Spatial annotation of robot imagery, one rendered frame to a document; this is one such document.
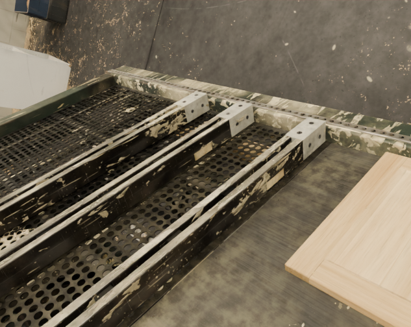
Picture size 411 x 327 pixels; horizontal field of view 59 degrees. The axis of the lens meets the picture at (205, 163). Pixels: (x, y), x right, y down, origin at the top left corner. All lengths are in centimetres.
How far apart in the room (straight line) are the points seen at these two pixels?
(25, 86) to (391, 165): 381
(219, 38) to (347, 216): 206
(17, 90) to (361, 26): 334
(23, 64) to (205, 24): 212
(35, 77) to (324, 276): 390
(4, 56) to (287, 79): 287
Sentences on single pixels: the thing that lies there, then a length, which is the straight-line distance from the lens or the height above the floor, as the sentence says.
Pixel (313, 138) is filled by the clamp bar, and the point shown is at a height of 97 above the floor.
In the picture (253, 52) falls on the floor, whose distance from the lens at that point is 253.
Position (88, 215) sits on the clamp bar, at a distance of 98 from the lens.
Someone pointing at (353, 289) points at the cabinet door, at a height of 128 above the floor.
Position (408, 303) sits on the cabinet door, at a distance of 76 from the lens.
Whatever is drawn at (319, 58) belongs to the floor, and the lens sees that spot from 227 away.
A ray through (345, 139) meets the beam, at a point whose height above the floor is 89.
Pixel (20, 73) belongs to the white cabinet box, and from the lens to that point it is 429.
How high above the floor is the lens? 197
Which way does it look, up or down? 48 degrees down
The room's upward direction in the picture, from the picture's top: 88 degrees counter-clockwise
